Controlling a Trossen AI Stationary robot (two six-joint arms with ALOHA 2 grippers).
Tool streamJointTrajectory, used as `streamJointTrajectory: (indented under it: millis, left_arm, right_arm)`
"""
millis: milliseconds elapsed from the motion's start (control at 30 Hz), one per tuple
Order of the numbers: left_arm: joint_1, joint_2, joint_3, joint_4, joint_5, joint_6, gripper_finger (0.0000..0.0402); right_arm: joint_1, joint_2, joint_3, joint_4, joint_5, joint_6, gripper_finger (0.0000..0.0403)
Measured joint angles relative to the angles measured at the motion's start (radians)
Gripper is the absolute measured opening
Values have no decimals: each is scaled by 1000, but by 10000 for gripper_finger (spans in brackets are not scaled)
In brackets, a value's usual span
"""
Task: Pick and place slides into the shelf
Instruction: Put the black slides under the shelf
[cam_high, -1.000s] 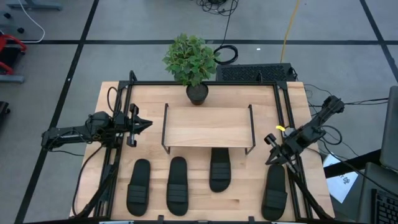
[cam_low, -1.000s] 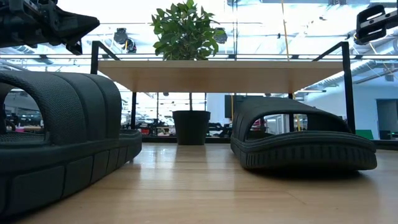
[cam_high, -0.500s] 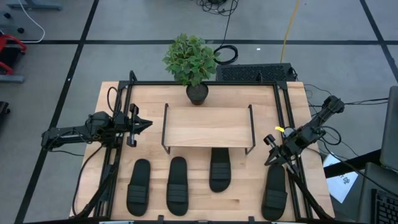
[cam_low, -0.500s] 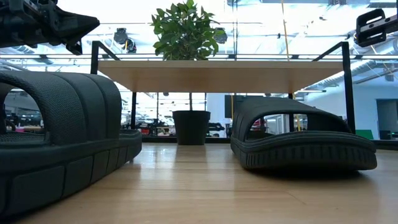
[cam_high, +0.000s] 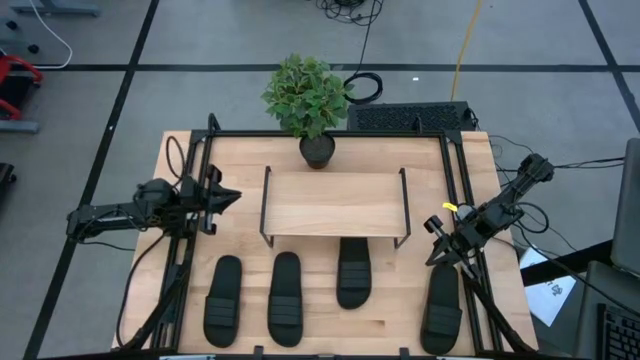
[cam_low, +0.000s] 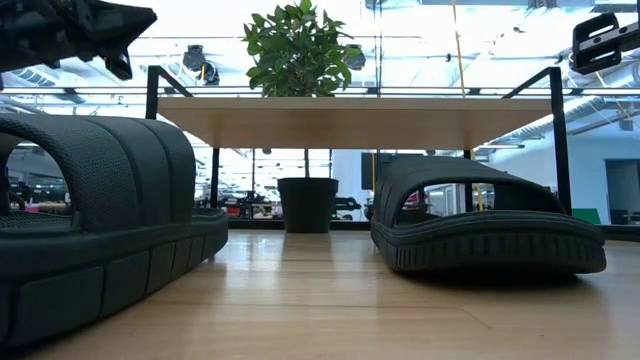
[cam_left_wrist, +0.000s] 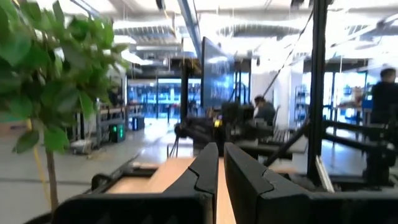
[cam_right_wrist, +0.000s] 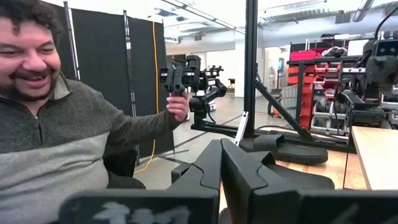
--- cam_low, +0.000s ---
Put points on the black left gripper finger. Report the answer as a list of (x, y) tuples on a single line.
[(120, 65)]

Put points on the black rubber slide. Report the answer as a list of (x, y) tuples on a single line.
[(490, 245), (125, 200)]

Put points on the black ceiling lamp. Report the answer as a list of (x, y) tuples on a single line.
[(356, 59), (194, 57), (211, 74)]

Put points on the green box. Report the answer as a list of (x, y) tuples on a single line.
[(587, 216)]

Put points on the green potted plant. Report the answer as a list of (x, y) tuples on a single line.
[(300, 50)]

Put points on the black table edge frame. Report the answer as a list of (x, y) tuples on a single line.
[(255, 225)]

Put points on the wooden shelf black frame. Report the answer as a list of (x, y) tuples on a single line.
[(350, 122)]

